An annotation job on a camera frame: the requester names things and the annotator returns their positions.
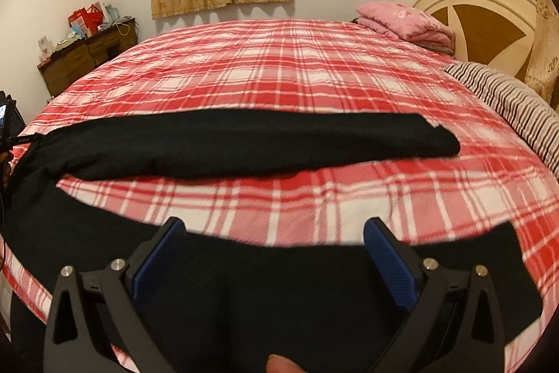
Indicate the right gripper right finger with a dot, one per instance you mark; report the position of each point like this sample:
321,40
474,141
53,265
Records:
454,322

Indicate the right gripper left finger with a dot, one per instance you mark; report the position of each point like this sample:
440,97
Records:
88,307

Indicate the black pants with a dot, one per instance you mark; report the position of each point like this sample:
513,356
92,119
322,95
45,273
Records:
224,306

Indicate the person's right hand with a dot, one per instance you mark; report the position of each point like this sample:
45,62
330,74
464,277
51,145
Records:
279,364

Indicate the red plaid bed sheet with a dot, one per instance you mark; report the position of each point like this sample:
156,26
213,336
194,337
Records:
312,66

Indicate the black folding chair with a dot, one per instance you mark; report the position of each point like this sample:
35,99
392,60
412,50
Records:
12,123

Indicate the striped pillow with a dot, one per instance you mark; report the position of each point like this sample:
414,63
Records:
520,106

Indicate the brown wooden desk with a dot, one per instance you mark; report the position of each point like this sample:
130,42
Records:
64,67

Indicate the white card on desk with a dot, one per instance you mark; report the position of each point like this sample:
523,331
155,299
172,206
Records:
46,47

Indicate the cream wooden headboard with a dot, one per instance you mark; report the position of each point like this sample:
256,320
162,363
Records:
498,33

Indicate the red gift bag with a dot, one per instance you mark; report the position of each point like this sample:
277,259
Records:
86,20

